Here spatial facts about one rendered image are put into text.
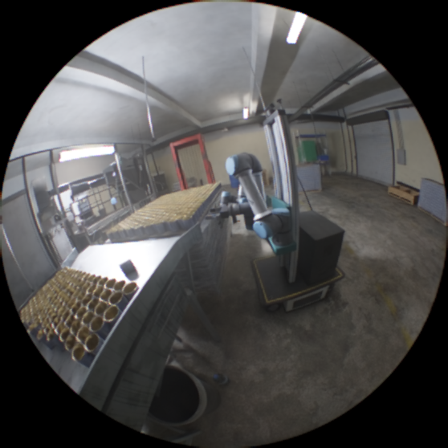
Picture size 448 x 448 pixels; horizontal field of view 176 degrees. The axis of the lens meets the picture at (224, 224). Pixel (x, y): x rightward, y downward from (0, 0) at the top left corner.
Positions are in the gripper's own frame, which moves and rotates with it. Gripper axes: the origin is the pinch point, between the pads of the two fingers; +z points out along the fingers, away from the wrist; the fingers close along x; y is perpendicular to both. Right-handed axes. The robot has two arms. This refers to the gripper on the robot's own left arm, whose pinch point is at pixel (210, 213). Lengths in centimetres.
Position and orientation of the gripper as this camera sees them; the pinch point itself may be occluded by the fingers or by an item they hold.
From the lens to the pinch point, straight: 101.2
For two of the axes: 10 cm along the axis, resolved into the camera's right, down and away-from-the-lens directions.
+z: -9.7, 1.3, 2.2
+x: -1.4, 4.5, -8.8
